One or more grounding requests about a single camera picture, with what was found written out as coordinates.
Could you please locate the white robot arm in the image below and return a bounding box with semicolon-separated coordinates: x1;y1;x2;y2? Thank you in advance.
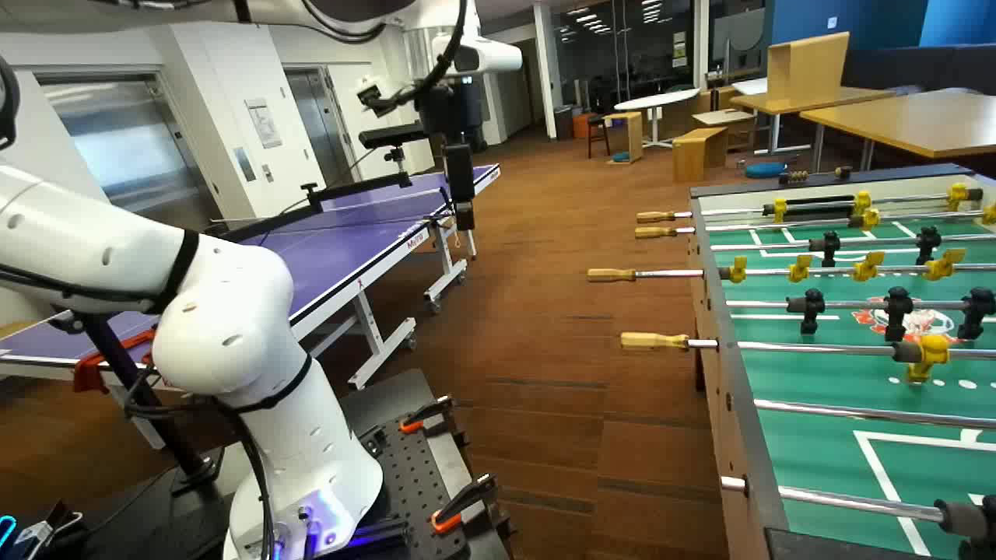
0;22;387;560

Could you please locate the wooden table right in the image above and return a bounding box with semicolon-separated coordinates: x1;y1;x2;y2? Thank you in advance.
806;86;996;168

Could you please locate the wooden bench stool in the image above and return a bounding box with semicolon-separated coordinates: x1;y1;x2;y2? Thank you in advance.
671;127;726;184

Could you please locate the black tripod stand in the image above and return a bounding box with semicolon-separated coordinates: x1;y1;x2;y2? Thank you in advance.
77;313;219;495

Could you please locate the red clamp on table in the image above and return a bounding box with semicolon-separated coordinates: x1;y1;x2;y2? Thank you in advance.
71;328;155;391

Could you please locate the yellow foosball player front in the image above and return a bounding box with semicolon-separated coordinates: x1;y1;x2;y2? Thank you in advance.
906;331;953;385

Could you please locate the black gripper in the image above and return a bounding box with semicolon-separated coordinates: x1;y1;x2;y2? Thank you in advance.
444;142;477;231

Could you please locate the green foosball table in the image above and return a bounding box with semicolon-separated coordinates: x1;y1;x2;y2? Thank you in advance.
694;168;996;560

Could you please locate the purple ping pong table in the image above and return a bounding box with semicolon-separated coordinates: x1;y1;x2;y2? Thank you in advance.
0;171;468;389

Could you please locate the orange black clamp near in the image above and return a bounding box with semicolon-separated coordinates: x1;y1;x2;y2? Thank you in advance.
429;471;497;536

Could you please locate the white round table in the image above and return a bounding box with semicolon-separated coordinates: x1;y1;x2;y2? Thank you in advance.
613;86;697;149

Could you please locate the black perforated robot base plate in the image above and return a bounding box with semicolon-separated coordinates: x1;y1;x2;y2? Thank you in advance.
71;367;516;560

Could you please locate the orange black clamp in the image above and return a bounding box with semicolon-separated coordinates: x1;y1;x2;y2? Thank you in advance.
399;394;452;436
429;471;497;536

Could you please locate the orange black clamp far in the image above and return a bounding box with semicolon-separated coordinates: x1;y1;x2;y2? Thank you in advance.
399;394;452;436

